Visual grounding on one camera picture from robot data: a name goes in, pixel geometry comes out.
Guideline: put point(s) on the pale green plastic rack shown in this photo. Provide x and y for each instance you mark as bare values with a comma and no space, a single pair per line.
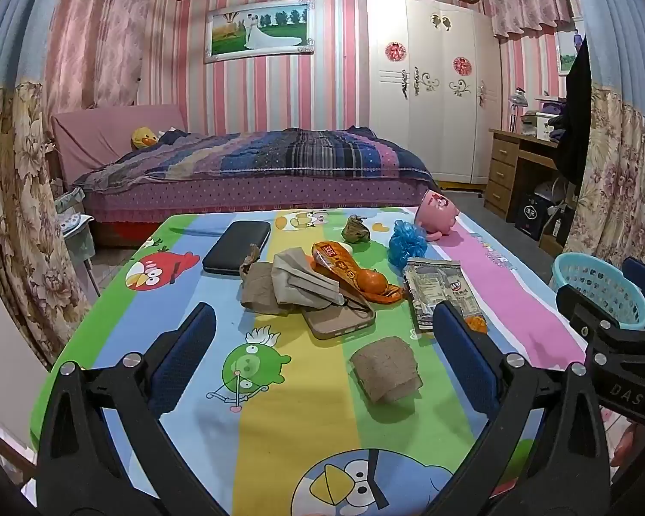
75,231

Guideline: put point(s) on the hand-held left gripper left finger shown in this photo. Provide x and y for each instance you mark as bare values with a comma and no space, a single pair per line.
183,357

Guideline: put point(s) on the blue plastic cover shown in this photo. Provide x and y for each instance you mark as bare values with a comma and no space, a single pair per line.
407,244

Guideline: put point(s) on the white oval piece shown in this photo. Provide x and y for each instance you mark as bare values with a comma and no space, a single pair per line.
345,248

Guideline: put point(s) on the turquoise plastic basket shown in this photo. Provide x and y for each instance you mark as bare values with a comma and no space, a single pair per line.
591,279

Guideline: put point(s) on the red paper decoration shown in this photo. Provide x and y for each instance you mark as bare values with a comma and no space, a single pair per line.
460,66
394,51

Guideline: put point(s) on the orange peel piece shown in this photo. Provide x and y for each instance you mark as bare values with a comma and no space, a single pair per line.
477,324

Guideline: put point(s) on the small framed wall picture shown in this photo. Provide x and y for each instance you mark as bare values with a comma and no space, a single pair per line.
567,48

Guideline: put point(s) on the pink mug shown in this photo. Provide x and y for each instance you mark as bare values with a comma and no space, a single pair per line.
438,212

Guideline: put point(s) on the tangerine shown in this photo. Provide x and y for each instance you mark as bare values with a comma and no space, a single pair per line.
373,282

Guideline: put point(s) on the black hanging garment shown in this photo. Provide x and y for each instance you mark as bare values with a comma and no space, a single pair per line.
575,118

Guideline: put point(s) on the white printer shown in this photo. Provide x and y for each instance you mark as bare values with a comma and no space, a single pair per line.
537,126

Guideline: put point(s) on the person's right hand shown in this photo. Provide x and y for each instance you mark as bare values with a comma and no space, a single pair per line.
623,446

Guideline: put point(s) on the cartoon bird printed tablecloth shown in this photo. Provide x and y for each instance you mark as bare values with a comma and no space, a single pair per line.
301,419

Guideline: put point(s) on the olive wrapper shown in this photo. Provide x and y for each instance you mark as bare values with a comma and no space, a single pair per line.
355,231

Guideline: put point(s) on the white floor fan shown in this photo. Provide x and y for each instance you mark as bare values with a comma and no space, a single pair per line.
551,193

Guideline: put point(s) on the cardboard box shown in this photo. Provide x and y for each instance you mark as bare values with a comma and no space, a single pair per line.
552,242

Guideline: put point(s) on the framed wedding wall picture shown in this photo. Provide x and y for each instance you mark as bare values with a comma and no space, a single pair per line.
258,29

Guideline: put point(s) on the white wardrobe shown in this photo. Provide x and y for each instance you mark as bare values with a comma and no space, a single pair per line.
435,118

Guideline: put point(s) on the floral beige curtain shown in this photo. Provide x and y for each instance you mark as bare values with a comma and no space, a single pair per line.
11,199
623,172

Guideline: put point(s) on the black zip case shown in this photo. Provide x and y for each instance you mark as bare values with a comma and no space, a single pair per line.
236,247

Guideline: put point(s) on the desk lamp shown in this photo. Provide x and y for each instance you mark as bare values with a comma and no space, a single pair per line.
516,102

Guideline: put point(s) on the yellow duck plush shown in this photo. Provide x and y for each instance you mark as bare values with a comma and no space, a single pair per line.
144,138

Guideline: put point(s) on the plaid patchwork quilt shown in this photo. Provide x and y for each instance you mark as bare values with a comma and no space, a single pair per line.
279,158

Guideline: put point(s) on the grey face mask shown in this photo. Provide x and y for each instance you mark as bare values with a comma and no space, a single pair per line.
301,279

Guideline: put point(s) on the black carton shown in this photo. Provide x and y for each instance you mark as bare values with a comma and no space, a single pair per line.
532,217

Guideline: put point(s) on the bed with purple skirt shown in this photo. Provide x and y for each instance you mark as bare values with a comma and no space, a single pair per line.
247,196

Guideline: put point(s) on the silver snack packet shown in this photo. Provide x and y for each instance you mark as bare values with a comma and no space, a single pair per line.
435,285

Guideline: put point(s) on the pink patterned curtain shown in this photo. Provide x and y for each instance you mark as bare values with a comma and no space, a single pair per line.
102,37

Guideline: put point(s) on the orange snack wrapper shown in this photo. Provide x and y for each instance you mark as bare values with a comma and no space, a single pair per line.
333,263

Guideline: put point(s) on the wooden desk with drawers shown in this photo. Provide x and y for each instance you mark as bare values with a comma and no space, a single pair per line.
502,172

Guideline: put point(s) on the brown paper wad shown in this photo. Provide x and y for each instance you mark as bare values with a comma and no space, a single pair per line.
384,368

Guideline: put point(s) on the tan phone case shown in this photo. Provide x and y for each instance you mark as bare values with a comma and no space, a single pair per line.
339,326

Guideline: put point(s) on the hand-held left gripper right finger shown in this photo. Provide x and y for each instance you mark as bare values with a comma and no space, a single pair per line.
465,357

